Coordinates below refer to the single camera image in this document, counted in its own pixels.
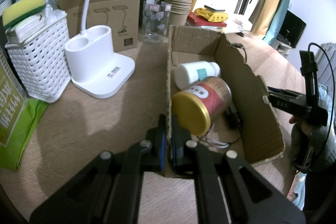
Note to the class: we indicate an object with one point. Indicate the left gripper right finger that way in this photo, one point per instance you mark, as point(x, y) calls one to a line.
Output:
point(227, 188)

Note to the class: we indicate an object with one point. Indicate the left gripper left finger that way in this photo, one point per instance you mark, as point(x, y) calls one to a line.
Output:
point(108, 189)

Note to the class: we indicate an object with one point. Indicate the cardboard box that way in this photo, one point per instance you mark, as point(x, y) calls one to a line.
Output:
point(263, 139)

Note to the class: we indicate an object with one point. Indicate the black car key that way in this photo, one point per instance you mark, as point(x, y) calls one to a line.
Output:
point(232, 117)

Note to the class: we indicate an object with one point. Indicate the red gold tin can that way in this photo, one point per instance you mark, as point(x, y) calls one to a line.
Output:
point(198, 106)

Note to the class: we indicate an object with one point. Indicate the white pill bottle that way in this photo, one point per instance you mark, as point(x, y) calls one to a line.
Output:
point(187, 74)

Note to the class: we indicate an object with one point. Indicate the operator hand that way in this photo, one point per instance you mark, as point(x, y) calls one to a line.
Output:
point(300, 125)

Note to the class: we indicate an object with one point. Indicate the grey padded headboard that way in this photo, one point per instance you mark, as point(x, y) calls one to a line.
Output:
point(324, 72)

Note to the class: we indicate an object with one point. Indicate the white tv stand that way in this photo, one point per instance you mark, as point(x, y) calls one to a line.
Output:
point(282, 48)

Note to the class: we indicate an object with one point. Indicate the black monitor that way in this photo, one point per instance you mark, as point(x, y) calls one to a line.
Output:
point(291, 30)

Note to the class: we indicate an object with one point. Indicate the black scissors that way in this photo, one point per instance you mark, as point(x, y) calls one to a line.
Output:
point(240, 34)

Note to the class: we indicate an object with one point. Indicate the green paper cup package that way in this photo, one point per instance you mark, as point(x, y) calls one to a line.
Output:
point(19, 117)

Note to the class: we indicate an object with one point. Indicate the white desk lamp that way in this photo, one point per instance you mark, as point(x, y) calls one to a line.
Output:
point(94, 66)

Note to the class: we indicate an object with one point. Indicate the yellow tissue pack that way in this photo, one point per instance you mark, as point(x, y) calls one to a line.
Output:
point(211, 16)

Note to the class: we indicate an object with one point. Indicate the white device on tissues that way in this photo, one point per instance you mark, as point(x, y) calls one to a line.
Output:
point(214, 9)

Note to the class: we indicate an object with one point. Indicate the red book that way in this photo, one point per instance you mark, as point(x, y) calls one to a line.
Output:
point(196, 20)

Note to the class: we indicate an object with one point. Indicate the white woven plastic basket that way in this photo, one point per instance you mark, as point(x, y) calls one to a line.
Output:
point(41, 62)

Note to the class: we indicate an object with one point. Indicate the stack of kraft paper cups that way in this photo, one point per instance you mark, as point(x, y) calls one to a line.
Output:
point(179, 12)

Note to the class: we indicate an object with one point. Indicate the clear printed glass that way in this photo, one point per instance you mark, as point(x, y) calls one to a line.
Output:
point(155, 19)

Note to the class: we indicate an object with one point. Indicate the brown lamp packaging box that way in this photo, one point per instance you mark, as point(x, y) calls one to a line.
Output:
point(121, 16)

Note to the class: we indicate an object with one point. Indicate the yellow green sponge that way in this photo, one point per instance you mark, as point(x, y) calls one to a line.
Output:
point(20, 11)

